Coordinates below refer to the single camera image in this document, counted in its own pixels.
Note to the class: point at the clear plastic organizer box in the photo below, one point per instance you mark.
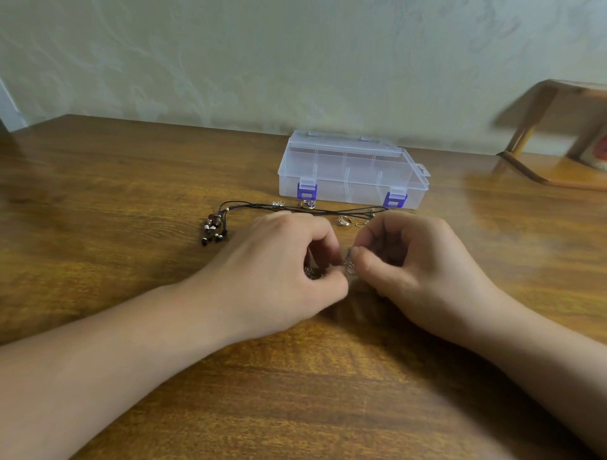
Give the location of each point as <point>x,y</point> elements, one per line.
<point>353,171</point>

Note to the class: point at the person's right forearm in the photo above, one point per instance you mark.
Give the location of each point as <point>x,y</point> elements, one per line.
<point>569,384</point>

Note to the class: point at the person's right hand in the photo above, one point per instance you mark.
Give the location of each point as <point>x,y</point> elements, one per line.
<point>436,275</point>

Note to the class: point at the person's left hand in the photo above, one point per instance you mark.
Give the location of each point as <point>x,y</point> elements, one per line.
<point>261,280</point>

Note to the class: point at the white printed mug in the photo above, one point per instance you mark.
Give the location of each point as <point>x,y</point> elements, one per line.
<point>601,150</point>

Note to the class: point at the person's left forearm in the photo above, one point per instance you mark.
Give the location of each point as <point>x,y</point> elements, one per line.
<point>85,379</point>

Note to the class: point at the wooden shelf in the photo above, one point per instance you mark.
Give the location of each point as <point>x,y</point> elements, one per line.
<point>564,168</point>

